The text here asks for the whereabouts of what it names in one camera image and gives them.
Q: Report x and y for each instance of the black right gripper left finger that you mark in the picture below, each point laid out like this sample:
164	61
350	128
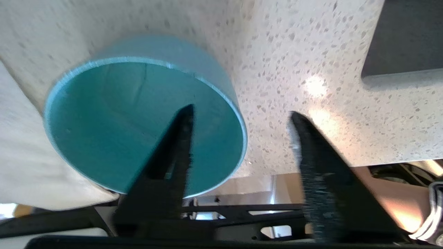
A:
162	193

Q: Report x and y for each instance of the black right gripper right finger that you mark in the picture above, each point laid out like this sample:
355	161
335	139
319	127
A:
332	193

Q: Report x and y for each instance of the blue bowl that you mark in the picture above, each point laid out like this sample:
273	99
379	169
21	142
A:
110	131

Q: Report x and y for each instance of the white cloth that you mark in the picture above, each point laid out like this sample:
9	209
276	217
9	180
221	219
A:
27	155

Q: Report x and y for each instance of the stainless steel sink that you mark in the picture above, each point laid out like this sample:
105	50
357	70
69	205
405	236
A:
405	38

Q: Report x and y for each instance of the black metal frame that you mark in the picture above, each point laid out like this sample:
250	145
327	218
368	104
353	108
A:
235	216

